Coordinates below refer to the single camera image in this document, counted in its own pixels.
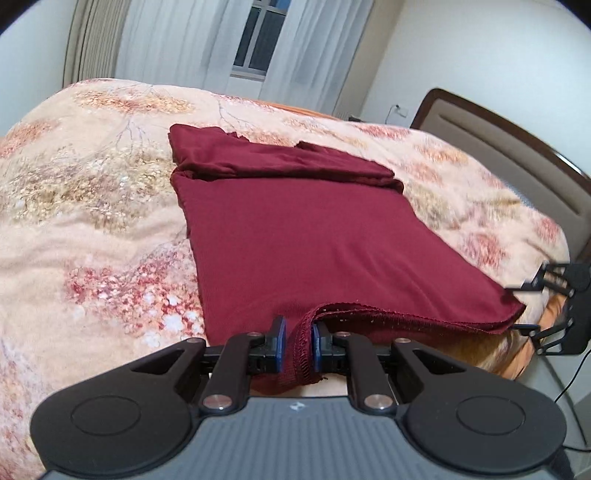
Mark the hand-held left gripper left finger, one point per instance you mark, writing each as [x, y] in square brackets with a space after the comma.
[278, 346]

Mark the window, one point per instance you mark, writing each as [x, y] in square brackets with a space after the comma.
[258, 41]

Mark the brown padded headboard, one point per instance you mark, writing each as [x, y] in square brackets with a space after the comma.
[517, 138]

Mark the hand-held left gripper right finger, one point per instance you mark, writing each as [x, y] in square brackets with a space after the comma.
[317, 348]

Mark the beige curtain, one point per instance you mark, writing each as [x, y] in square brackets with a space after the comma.
[94, 41]

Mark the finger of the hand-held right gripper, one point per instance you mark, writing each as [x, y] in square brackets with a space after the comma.
[551, 339]
[551, 274]

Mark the dark red sweater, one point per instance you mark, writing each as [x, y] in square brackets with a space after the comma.
[300, 240]

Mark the floral quilt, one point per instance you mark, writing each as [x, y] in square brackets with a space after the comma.
[101, 221]

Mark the white wall socket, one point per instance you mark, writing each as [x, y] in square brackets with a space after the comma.
[402, 110]

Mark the white sheer curtain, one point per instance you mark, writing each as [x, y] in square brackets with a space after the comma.
[184, 41]

